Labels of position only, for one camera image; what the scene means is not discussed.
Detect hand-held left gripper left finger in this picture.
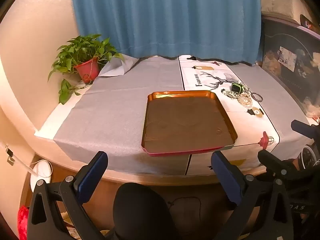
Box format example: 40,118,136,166
26,151,109,240

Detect orange metal tray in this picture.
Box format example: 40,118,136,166
141,90,238,157

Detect white round disc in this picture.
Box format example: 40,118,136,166
30,160,53,193

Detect blue curtain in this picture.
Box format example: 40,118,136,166
70,0,264,65

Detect patterned cloth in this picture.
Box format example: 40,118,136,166
60,211,83,240

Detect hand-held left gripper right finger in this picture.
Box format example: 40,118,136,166
211,151,294,240

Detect white cable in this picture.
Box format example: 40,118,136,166
0,141,39,179

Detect green plant in red pot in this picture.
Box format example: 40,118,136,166
47,34,125,105

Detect dark clear storage box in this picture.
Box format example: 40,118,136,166
260,15,320,118

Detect grey tablecloth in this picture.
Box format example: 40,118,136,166
54,55,313,175

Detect black and white bead bracelet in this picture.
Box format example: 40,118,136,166
221,89,240,99

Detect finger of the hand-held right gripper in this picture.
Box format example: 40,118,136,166
291,119,320,140
257,149,300,180

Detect white deer print table runner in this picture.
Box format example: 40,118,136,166
178,55,282,177

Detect person's black trouser leg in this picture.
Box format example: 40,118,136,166
112,182,180,240

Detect red cloth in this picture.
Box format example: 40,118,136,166
17,205,29,240

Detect amber bead bracelet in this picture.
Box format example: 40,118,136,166
237,94,252,109

